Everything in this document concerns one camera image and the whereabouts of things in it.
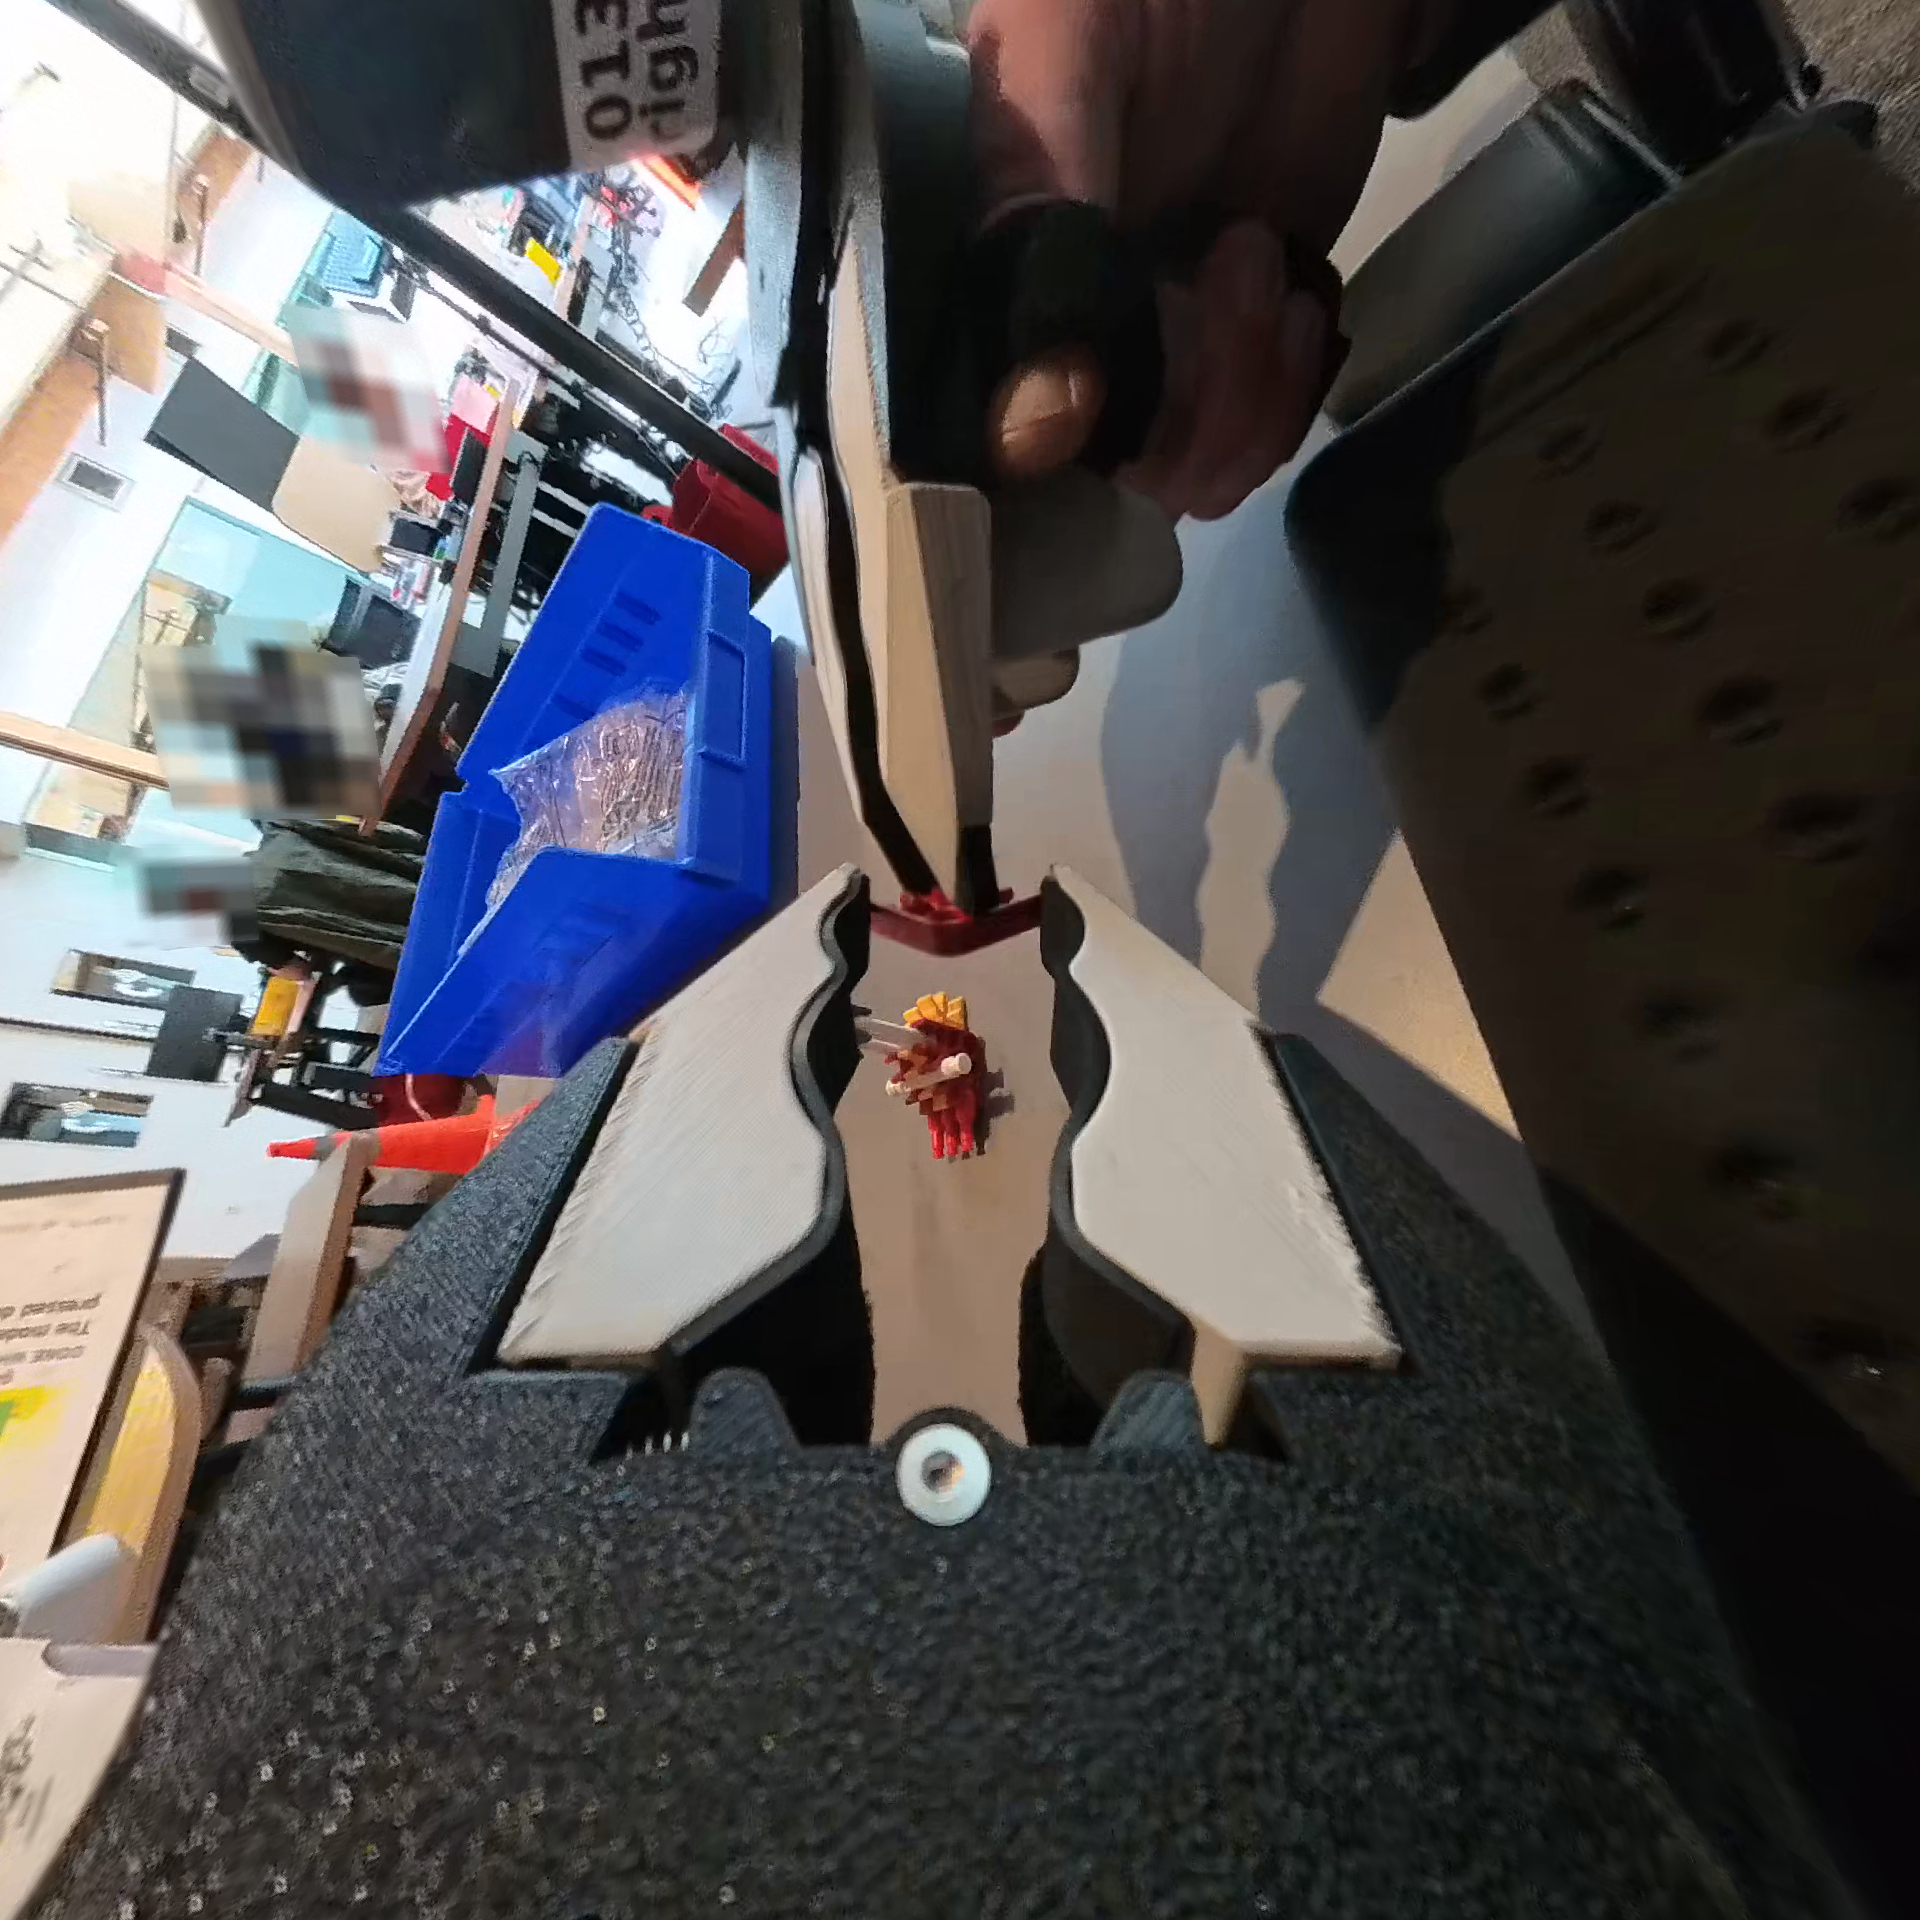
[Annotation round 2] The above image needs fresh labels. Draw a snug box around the black perforated tray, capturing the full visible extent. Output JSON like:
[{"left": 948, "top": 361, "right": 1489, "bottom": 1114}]
[{"left": 1286, "top": 76, "right": 1920, "bottom": 1501}]

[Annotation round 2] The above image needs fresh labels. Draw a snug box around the small red toy assembly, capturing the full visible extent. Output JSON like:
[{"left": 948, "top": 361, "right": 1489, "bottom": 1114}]
[{"left": 855, "top": 990, "right": 1005, "bottom": 1163}]

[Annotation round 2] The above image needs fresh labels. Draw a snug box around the small blue plastic bin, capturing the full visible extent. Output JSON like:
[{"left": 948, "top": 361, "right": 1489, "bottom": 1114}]
[{"left": 373, "top": 498, "right": 778, "bottom": 1084}]

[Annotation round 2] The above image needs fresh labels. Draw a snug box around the white document stand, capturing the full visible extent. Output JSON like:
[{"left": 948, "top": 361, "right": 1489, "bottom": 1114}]
[{"left": 0, "top": 1531, "right": 142, "bottom": 1639}]

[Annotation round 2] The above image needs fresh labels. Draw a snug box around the black bag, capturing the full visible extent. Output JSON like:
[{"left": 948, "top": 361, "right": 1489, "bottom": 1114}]
[{"left": 246, "top": 815, "right": 432, "bottom": 978}]

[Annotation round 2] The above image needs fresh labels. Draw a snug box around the person's right hand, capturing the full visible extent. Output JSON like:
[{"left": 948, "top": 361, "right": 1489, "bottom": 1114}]
[{"left": 960, "top": 0, "right": 1554, "bottom": 521}]

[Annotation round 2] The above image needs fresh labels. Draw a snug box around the orange traffic cone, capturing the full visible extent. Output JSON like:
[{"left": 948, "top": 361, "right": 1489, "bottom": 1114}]
[{"left": 269, "top": 1092, "right": 541, "bottom": 1171}]

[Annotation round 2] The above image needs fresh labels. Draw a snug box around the clear bag of small parts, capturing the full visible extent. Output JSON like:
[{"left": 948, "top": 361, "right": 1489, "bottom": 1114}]
[{"left": 486, "top": 681, "right": 691, "bottom": 968}]

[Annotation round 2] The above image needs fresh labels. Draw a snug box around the wooden desk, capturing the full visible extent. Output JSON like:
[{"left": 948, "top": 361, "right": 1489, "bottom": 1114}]
[{"left": 373, "top": 371, "right": 541, "bottom": 830}]

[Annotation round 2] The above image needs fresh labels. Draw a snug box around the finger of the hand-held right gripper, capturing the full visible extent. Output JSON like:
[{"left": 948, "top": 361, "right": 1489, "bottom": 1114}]
[
  {"left": 786, "top": 447, "right": 944, "bottom": 895},
  {"left": 823, "top": 205, "right": 1001, "bottom": 917}
]

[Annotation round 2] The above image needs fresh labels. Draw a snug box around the toy model instruction sheet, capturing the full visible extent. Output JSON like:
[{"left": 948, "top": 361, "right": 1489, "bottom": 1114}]
[{"left": 0, "top": 1637, "right": 159, "bottom": 1911}]

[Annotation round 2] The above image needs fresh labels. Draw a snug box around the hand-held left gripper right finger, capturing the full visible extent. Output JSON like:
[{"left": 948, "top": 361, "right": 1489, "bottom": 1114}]
[{"left": 1038, "top": 865, "right": 1409, "bottom": 1448}]

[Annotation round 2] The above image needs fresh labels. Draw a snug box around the brick instruction poster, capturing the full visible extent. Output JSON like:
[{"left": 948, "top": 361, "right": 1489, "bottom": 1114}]
[{"left": 0, "top": 1169, "right": 185, "bottom": 1565}]

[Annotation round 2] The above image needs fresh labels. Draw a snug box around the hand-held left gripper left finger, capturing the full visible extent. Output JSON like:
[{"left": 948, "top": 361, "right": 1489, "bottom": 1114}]
[{"left": 498, "top": 865, "right": 871, "bottom": 1376}]

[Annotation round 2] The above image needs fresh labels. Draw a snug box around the round wooden table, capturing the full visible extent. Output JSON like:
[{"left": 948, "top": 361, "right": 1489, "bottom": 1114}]
[{"left": 66, "top": 1320, "right": 205, "bottom": 1639}]

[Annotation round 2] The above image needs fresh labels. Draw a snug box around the red fan connector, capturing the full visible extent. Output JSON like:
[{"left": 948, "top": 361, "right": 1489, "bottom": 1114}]
[{"left": 870, "top": 886, "right": 1049, "bottom": 959}]

